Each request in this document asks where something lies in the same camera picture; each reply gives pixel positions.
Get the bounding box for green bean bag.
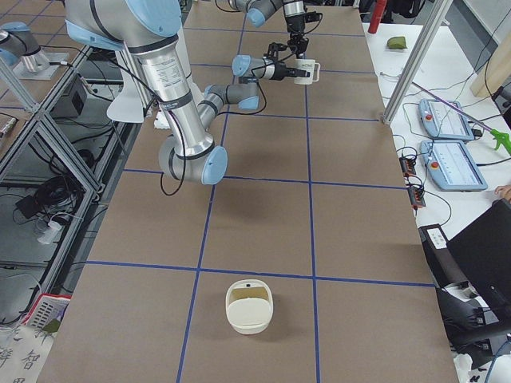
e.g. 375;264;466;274
386;36;407;50

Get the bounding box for orange relay board near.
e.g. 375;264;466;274
407;185;426;210

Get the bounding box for near blue teach pendant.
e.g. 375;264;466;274
420;140;488;192

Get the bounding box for orange relay board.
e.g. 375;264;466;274
399;156;416;177
407;185;426;210

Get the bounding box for white mug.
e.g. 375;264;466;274
294;58;321;85

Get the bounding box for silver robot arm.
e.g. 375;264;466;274
65;1;321;185
214;0;317;58

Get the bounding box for white basket with paper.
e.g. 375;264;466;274
22;293;71;330

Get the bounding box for green handled reach grabber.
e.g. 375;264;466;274
411;81;511;155

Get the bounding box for aluminium frame post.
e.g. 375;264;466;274
382;0;453;125

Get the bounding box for orange relay board far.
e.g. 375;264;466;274
399;156;416;177

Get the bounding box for cream plastic bin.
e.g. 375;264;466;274
225;279;274;335

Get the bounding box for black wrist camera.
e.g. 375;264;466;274
304;11;323;23
263;42;296;62

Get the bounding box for blue teach pendant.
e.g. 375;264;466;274
420;140;488;192
418;99;474;141

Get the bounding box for black computer monitor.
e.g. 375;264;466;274
447;199;510;318

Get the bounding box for black braided right cable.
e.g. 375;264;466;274
106;59;267;196

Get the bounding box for white camera pedestal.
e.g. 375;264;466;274
154;109;171;129

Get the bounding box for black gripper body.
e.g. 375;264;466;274
275;63;298;81
285;14;306;39

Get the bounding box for far blue teach pendant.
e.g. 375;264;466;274
418;99;474;141

